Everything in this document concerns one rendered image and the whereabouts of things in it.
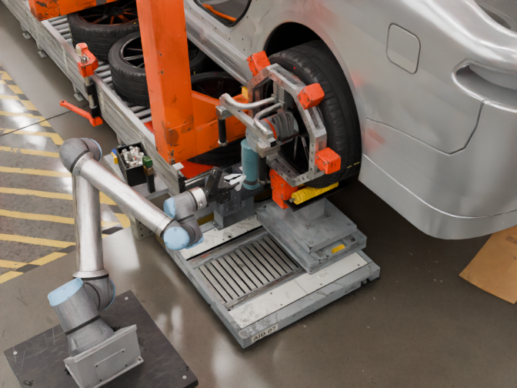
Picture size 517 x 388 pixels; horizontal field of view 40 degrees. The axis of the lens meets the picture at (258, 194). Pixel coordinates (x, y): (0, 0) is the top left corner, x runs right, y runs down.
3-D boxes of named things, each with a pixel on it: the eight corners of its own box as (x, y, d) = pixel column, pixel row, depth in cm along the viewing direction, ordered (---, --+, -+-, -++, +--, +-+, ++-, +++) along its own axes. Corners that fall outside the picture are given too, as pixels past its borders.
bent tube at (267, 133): (305, 125, 305) (305, 104, 298) (267, 139, 297) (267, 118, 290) (281, 106, 316) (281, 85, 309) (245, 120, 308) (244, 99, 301)
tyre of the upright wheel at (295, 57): (332, 185, 366) (401, 152, 306) (295, 202, 356) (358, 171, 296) (279, 71, 369) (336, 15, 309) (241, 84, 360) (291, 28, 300)
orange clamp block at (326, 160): (328, 158, 313) (340, 169, 307) (313, 165, 309) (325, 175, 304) (328, 146, 308) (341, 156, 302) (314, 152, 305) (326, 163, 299)
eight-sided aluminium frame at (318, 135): (323, 201, 327) (329, 101, 292) (311, 206, 325) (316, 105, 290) (259, 143, 362) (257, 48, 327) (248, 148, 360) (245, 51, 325)
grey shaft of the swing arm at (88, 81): (103, 125, 470) (90, 58, 438) (95, 128, 468) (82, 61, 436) (98, 119, 476) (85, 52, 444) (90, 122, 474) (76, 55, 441)
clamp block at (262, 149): (280, 151, 304) (280, 141, 300) (262, 158, 300) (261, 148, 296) (273, 145, 307) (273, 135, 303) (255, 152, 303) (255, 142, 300)
